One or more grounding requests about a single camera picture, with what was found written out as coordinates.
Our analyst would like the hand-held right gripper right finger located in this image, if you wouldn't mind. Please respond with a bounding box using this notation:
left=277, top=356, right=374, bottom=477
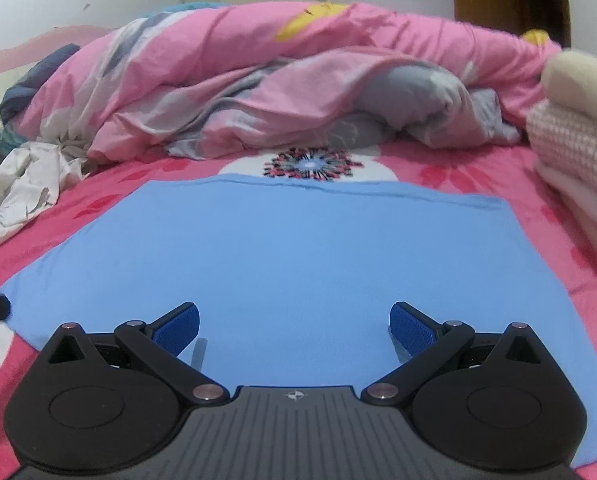
left=361, top=301, right=547, bottom=406

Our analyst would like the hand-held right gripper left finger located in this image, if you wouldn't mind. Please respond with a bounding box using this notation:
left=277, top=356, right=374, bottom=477
left=47, top=302, right=230, bottom=406

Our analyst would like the blue t-shirt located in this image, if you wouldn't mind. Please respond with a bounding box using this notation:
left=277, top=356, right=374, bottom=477
left=0, top=174, right=597, bottom=466

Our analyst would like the white shirt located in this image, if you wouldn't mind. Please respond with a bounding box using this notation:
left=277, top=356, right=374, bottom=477
left=0, top=141, right=92, bottom=255

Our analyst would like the pale pink folded garment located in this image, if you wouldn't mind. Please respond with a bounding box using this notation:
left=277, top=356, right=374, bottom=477
left=533, top=162, right=597, bottom=278

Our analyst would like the dark blue denim garment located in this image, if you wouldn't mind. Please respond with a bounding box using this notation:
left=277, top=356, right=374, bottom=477
left=0, top=44, right=82, bottom=123

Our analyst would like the pink cream headboard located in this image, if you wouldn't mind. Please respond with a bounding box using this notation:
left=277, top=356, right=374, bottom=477
left=0, top=25, right=124, bottom=86

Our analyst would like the pink grey floral duvet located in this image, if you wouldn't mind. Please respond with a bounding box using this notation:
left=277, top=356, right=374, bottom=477
left=28, top=1, right=564, bottom=161

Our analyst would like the cream folded garment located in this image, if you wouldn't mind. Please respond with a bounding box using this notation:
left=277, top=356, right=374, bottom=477
left=541, top=50, right=597, bottom=131

